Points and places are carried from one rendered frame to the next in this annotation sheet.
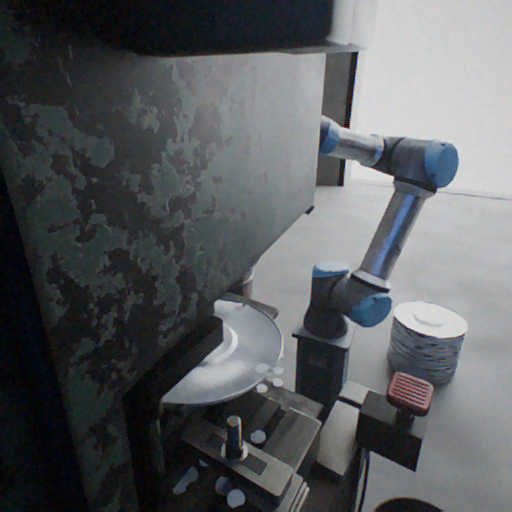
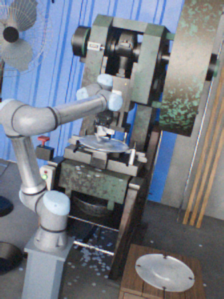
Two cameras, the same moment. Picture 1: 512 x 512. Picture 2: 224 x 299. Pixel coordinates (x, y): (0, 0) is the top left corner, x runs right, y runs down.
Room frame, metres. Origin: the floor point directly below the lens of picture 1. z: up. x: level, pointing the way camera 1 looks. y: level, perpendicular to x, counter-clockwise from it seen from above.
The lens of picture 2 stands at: (2.46, -0.57, 1.32)
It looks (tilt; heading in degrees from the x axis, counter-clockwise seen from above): 15 degrees down; 160
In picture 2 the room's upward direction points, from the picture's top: 11 degrees clockwise
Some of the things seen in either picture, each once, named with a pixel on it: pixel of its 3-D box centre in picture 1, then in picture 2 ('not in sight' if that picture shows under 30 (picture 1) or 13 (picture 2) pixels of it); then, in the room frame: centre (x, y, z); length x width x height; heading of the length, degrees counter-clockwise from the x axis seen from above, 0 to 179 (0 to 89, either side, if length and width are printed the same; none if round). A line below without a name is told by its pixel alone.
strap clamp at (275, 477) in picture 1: (240, 454); (83, 137); (0.34, 0.02, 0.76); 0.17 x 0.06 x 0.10; 58
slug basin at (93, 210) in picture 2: not in sight; (97, 201); (0.43, 0.16, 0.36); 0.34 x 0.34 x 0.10
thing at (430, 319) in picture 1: (429, 317); not in sight; (1.44, -0.79, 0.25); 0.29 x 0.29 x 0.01
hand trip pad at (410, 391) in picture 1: (406, 408); (43, 143); (0.45, -0.24, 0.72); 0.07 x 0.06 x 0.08; 148
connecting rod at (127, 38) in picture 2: not in sight; (125, 59); (0.43, 0.16, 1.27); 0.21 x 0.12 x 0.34; 148
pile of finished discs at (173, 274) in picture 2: not in sight; (165, 271); (1.18, 0.30, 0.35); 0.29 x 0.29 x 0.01
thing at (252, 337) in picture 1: (199, 340); (103, 143); (0.54, 0.09, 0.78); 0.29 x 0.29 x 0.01
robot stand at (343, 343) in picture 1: (321, 377); (44, 283); (1.07, -0.25, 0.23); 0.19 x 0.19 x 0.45; 65
